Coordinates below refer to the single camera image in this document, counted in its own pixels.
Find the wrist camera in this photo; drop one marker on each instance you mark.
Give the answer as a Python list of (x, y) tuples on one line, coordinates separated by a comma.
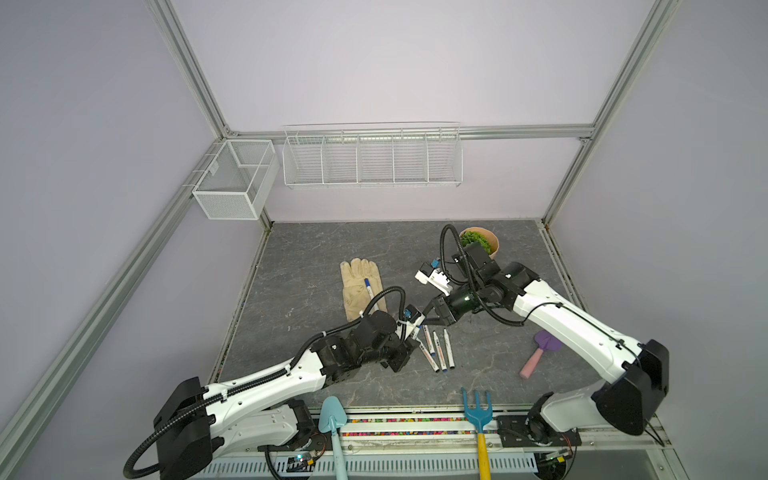
[(432, 274), (411, 315)]

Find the cream work glove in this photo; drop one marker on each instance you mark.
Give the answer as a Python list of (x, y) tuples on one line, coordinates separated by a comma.
[(354, 293)]

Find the small white mesh basket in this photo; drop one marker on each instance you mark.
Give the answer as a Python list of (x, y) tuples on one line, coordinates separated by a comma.
[(237, 181)]

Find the long white wire basket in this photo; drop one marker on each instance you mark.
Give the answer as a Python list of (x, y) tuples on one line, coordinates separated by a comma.
[(383, 154)]

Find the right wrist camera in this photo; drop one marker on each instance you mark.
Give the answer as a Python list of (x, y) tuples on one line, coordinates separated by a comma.
[(432, 274)]

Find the teal fork yellow handle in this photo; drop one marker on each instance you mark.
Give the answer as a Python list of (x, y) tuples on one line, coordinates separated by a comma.
[(479, 416)]

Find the purple pink small shovel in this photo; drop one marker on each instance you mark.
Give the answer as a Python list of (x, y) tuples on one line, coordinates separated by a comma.
[(546, 342)]

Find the terracotta pot with green plant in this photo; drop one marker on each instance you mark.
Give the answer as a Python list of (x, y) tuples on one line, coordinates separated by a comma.
[(486, 238)]

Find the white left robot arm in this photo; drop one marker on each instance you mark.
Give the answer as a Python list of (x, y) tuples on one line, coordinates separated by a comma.
[(199, 422)]

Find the aluminium front rail base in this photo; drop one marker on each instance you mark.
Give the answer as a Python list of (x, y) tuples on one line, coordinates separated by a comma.
[(443, 445)]

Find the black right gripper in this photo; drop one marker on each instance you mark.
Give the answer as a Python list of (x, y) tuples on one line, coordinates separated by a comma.
[(443, 321)]

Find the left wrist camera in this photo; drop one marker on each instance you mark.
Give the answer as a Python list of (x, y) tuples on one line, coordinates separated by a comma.
[(411, 315)]

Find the teal garden trowel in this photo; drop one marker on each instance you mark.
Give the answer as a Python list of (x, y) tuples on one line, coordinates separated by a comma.
[(332, 418)]

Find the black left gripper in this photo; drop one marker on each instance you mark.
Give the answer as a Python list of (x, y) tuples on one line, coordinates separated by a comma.
[(404, 350)]

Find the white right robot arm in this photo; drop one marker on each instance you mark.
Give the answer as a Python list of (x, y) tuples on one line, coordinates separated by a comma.
[(634, 375)]

